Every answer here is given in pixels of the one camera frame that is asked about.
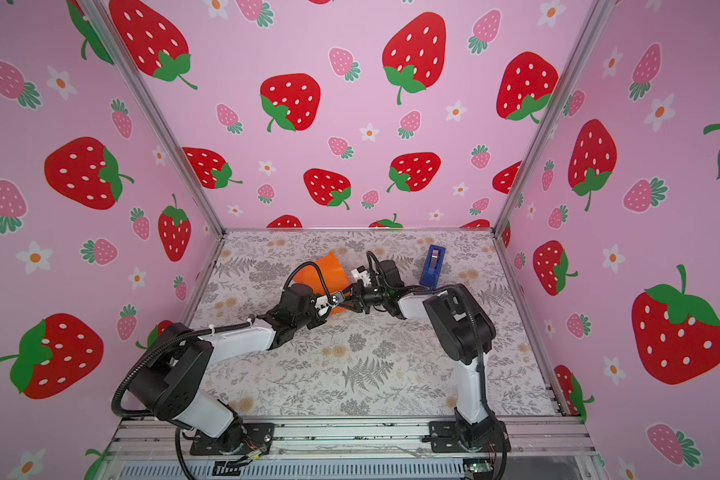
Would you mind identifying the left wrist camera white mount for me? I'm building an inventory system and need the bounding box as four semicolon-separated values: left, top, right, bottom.
314;296;333;317

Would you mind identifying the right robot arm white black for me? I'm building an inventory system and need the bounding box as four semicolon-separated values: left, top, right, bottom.
340;281;503;450

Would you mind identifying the left aluminium corner post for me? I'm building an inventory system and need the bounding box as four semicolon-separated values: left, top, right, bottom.
80;0;226;238

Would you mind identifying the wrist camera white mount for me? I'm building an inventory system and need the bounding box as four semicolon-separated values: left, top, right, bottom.
314;296;333;317
351;260;405;289

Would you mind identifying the right aluminium corner post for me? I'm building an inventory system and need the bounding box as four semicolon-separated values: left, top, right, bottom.
493;0;616;238

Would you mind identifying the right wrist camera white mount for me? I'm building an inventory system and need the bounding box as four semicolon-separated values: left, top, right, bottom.
351;260;405;289

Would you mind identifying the blue tape dispenser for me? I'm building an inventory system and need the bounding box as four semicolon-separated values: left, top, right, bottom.
420;245;446;289

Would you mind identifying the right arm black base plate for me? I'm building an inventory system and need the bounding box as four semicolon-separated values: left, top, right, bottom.
422;419;512;454

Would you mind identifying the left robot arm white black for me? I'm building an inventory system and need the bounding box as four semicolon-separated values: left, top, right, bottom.
111;284;345;454

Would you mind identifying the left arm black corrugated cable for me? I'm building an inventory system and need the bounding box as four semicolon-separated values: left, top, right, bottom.
110;320;253;420

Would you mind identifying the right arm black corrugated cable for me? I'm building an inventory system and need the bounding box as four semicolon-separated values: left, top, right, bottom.
419;286;493;421

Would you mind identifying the yellow orange wrapping paper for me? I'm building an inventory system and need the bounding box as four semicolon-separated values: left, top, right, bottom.
285;253;350;317

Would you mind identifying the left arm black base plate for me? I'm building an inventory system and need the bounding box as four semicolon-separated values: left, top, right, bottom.
190;422;275;457

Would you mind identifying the aluminium corner post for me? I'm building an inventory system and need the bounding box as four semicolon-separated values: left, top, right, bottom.
80;0;226;238
493;0;616;238

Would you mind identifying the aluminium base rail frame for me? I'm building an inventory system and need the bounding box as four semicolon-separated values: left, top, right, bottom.
92;416;609;479

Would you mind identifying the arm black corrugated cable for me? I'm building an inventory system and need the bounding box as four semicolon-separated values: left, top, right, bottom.
110;320;253;420
419;286;493;421

